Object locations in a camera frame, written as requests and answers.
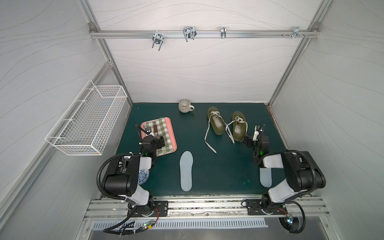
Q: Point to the green checkered cloth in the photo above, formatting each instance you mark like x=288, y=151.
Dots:
x=163, y=132

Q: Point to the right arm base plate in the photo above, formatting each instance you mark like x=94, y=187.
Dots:
x=256, y=207

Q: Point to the white wire basket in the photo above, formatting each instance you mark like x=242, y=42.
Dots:
x=85, y=127

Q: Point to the metal hook clamp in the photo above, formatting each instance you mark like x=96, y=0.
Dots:
x=296, y=34
x=158, y=39
x=189, y=33

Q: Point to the olive green shoe white laces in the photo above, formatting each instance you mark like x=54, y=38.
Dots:
x=217, y=123

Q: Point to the blue white patterned bowl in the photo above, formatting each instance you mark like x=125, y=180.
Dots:
x=143, y=176

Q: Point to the ribbed ceramic mug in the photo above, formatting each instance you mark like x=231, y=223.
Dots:
x=185, y=106

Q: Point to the white slotted vent strip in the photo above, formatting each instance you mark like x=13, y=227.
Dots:
x=176, y=224

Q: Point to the aluminium top rail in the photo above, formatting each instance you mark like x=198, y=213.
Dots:
x=201, y=34

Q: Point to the metal hook clamp left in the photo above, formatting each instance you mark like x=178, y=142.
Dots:
x=158, y=39

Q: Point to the brown handled spatula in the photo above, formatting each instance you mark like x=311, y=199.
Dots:
x=155, y=129

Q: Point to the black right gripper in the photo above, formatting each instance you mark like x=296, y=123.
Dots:
x=255, y=140

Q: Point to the metal hook clamp middle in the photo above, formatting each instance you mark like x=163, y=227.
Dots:
x=189, y=33

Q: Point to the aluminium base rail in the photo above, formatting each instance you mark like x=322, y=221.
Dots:
x=179, y=207

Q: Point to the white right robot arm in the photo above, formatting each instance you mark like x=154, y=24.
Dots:
x=302, y=174

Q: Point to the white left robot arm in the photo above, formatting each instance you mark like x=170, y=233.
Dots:
x=118, y=177

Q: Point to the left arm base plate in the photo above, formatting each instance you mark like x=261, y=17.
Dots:
x=152, y=209

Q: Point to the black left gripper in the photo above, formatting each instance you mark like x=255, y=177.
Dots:
x=147, y=136

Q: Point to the metal hook clamp right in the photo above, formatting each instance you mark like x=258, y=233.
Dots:
x=296, y=34

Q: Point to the light blue insole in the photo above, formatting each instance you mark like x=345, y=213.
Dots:
x=186, y=164
x=266, y=177

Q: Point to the metal hook small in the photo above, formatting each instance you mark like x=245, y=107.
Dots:
x=223, y=32

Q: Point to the pink tray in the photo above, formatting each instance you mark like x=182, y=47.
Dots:
x=172, y=141

